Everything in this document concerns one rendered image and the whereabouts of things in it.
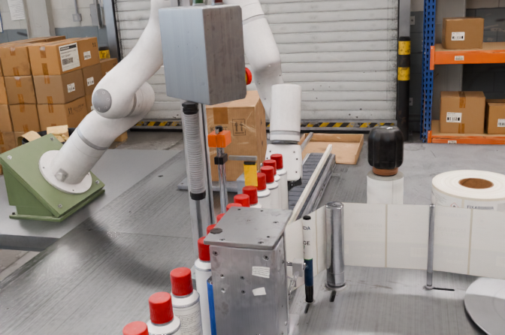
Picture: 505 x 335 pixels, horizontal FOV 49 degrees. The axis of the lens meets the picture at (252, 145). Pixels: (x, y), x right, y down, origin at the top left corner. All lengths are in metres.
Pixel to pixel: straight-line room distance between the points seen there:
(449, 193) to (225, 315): 0.66
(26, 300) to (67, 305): 0.11
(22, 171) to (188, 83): 0.89
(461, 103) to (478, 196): 3.76
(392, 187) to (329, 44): 4.39
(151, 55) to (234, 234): 0.92
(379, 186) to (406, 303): 0.28
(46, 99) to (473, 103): 3.67
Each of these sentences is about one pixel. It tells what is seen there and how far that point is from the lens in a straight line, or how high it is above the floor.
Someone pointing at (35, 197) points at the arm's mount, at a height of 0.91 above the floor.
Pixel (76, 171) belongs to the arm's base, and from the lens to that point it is 1.90.
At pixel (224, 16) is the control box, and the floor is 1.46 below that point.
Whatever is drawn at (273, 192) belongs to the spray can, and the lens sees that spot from 1.33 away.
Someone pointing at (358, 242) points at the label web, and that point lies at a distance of 1.20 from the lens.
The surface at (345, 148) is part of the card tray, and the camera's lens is 2.35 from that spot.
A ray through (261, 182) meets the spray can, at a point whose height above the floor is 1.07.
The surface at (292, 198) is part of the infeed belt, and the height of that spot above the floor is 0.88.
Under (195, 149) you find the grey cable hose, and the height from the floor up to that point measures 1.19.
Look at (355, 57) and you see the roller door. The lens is 5.64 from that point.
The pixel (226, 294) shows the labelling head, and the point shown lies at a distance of 0.87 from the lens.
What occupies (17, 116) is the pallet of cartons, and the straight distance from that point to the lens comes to 5.28.
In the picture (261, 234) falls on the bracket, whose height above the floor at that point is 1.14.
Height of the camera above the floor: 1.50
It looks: 16 degrees down
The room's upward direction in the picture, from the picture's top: 3 degrees counter-clockwise
